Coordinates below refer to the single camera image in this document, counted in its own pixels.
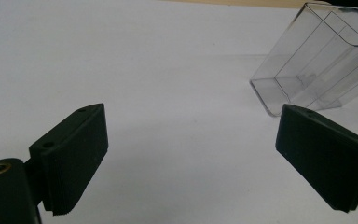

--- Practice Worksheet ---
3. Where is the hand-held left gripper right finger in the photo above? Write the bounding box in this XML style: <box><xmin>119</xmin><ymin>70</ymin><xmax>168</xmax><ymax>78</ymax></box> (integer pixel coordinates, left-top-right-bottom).
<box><xmin>275</xmin><ymin>104</ymin><xmax>358</xmax><ymax>214</ymax></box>

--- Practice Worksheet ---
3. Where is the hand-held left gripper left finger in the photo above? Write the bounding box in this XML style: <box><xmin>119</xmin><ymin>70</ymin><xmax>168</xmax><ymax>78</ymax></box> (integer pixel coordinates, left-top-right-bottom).
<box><xmin>28</xmin><ymin>103</ymin><xmax>109</xmax><ymax>217</ymax></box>

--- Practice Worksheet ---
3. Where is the clear plastic box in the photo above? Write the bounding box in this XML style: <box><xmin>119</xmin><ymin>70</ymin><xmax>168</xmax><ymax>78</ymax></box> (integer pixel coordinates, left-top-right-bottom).
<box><xmin>249</xmin><ymin>1</ymin><xmax>358</xmax><ymax>118</ymax></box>

